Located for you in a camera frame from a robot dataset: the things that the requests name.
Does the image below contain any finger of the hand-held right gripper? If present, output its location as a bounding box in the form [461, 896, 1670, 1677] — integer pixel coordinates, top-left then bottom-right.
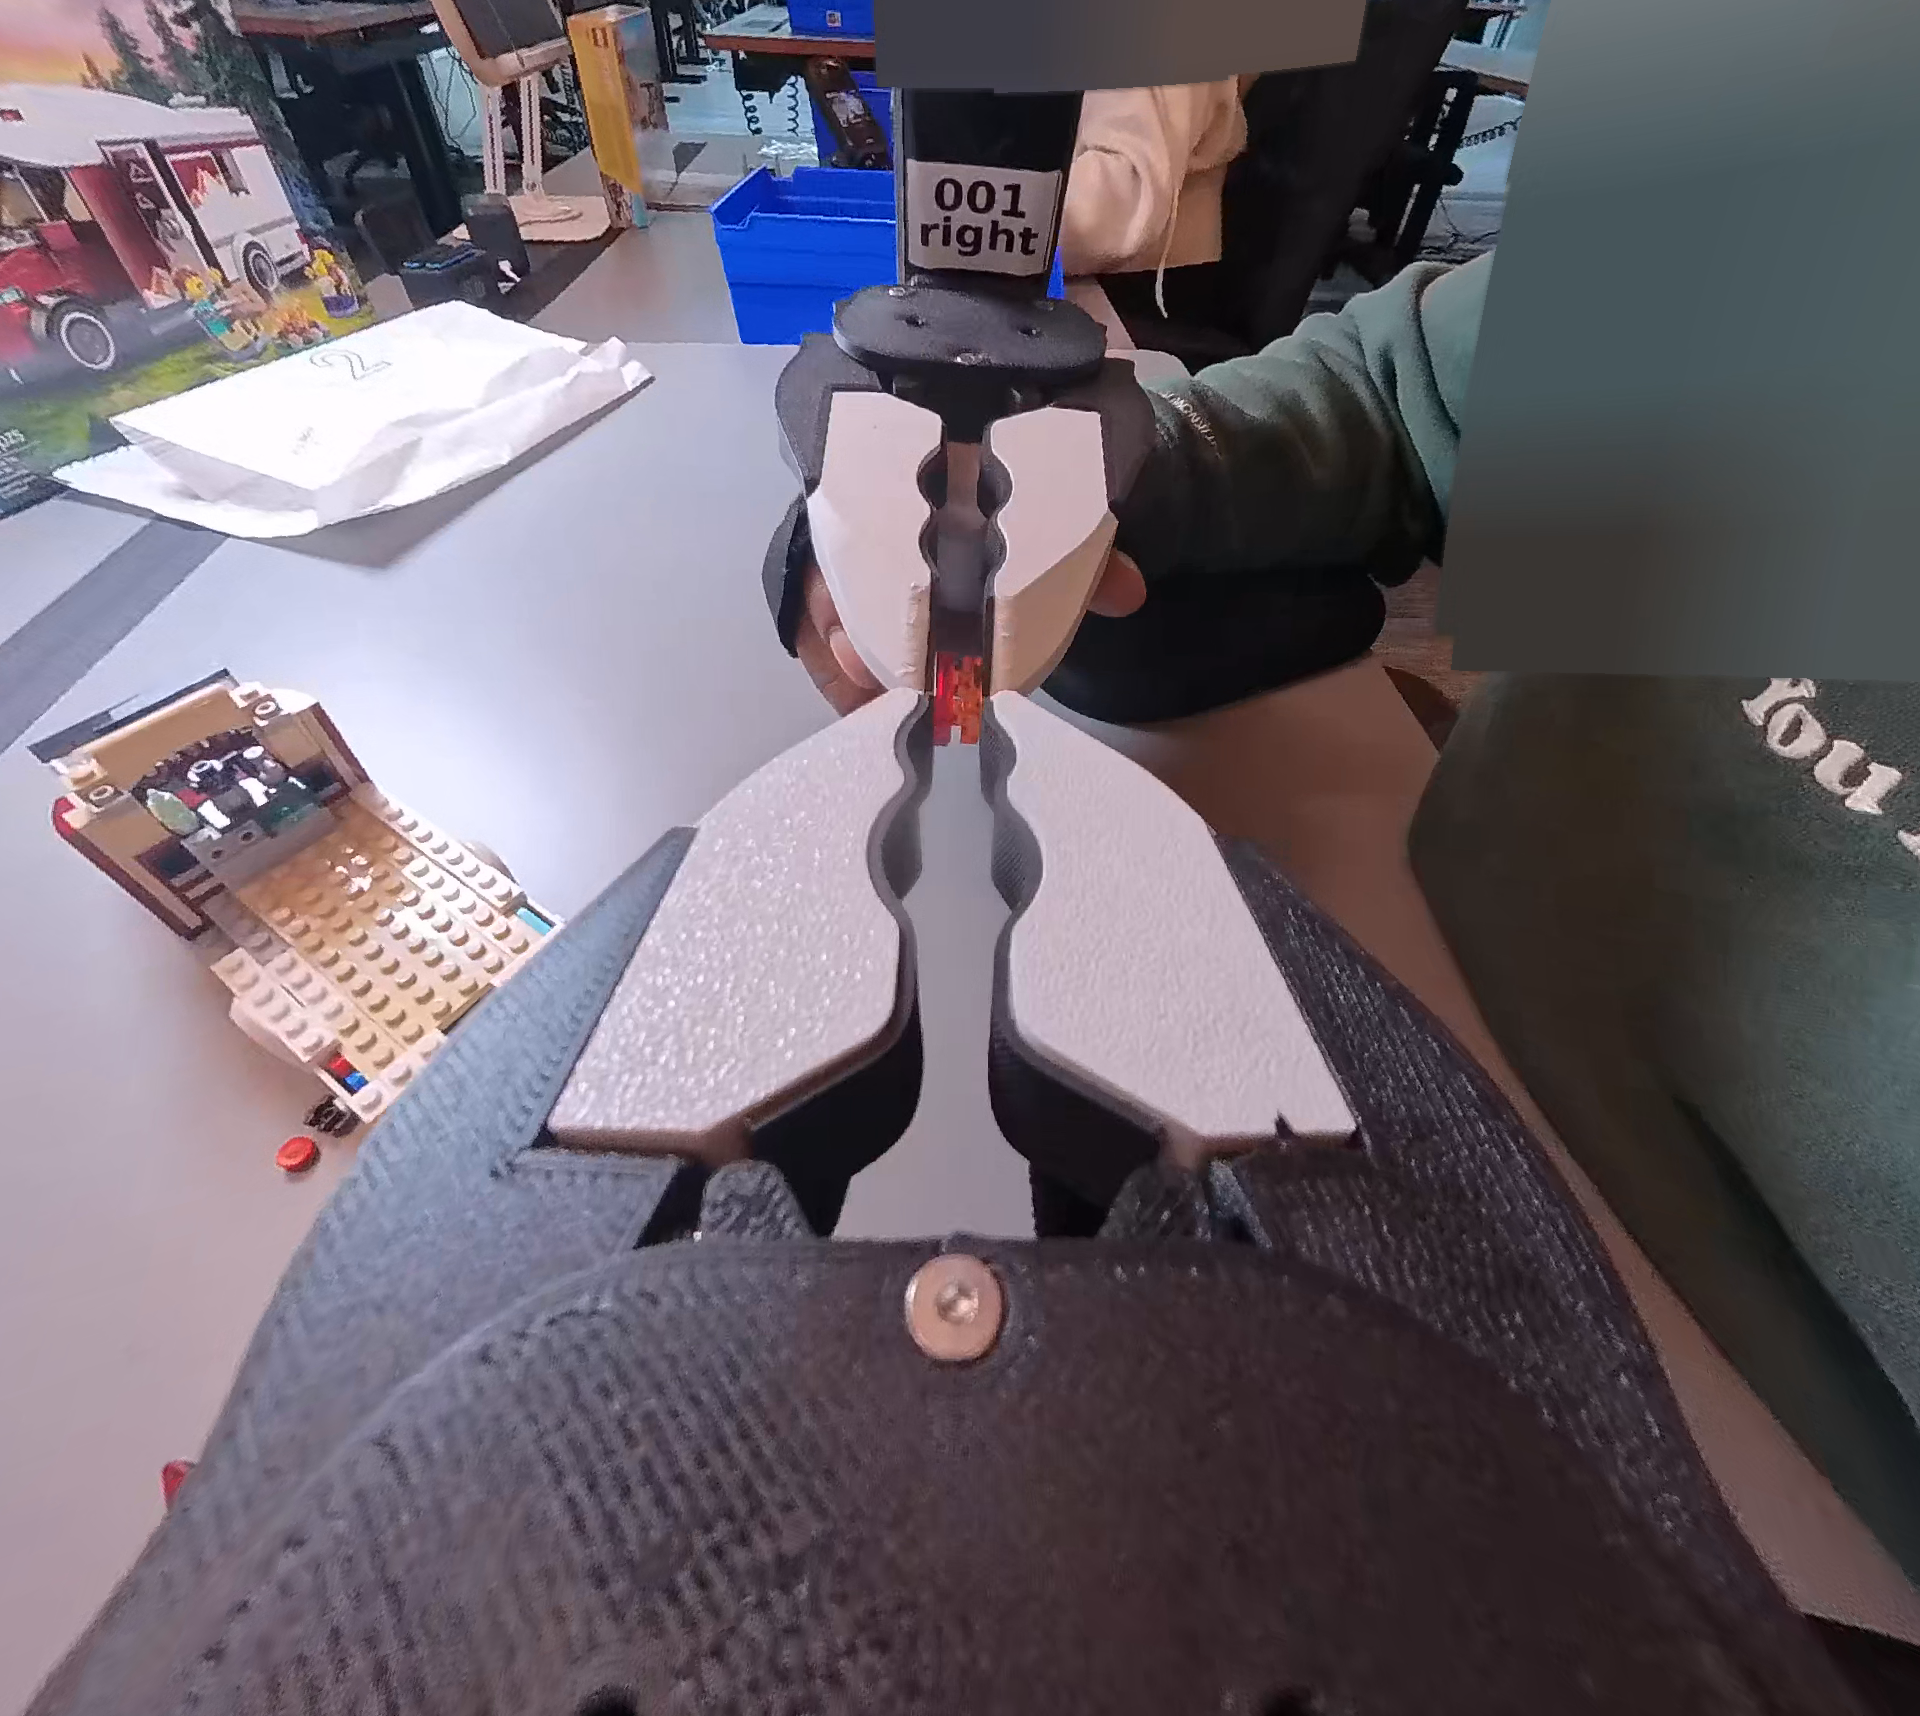
[808, 390, 938, 692]
[981, 409, 1119, 695]

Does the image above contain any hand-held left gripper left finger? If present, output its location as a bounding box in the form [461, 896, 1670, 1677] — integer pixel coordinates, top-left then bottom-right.
[548, 692, 918, 1140]

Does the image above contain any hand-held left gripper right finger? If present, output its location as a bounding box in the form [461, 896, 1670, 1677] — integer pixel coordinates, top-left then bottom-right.
[988, 692, 1361, 1145]

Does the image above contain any red tan brick toy truck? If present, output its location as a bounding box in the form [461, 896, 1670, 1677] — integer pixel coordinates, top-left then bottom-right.
[50, 672, 565, 1123]

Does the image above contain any person's right forearm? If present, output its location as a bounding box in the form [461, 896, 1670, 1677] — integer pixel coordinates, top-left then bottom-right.
[1137, 254, 1493, 590]

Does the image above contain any grey desk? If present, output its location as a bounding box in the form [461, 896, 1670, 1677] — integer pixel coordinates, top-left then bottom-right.
[0, 200, 1920, 1645]

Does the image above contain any person's right hand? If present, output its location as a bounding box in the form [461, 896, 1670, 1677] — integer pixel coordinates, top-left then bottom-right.
[792, 546, 1149, 715]

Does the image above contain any blue plastic bin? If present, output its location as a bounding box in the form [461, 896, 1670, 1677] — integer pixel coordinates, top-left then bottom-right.
[710, 162, 1067, 343]

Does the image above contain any yellow tall box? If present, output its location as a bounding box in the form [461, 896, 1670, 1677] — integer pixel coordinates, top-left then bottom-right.
[567, 4, 667, 233]

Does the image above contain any black office chair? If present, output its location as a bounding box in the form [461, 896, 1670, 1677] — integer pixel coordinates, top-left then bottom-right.
[1244, 0, 1508, 323]

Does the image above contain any white paper bag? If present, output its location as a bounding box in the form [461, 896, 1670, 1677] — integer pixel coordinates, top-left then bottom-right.
[50, 299, 652, 539]

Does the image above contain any pale wooden board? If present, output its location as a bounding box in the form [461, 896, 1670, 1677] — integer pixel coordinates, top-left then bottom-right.
[329, 0, 624, 247]

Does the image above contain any blue toy set box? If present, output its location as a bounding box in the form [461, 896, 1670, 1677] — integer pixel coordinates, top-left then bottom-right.
[0, 0, 377, 519]

